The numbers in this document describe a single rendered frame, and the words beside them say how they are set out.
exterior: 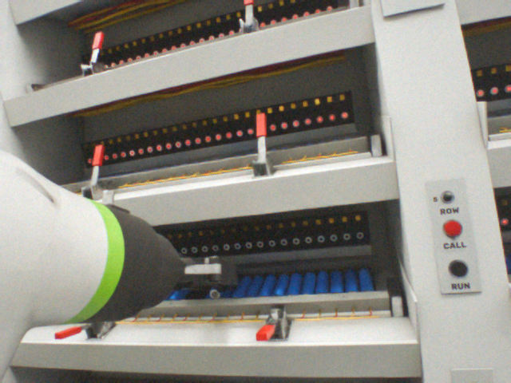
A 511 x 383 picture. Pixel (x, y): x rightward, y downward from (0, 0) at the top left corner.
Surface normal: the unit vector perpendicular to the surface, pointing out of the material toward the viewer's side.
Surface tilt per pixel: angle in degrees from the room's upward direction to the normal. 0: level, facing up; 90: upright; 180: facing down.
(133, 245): 79
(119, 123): 90
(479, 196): 90
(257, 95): 90
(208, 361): 110
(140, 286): 116
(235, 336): 21
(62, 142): 90
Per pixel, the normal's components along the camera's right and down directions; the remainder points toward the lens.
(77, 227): 0.95, -0.30
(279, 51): -0.23, 0.24
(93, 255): 0.97, -0.02
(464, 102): -0.28, -0.11
